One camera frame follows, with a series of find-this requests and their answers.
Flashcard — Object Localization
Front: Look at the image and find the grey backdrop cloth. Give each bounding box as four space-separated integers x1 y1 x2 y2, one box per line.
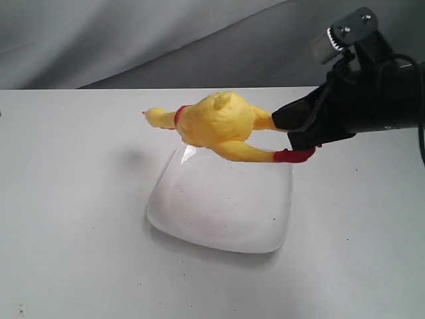
1 1 424 89

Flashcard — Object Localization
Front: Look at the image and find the yellow rubber chicken toy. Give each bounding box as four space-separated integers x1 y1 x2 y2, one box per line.
142 91 316 163

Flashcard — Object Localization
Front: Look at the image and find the white square plate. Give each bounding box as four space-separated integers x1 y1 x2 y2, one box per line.
147 144 294 254

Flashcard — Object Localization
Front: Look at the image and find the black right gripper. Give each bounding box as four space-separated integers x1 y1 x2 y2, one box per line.
271 62 424 150

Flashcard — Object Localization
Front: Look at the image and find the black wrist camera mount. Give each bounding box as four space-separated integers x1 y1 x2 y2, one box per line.
312 7 398 73

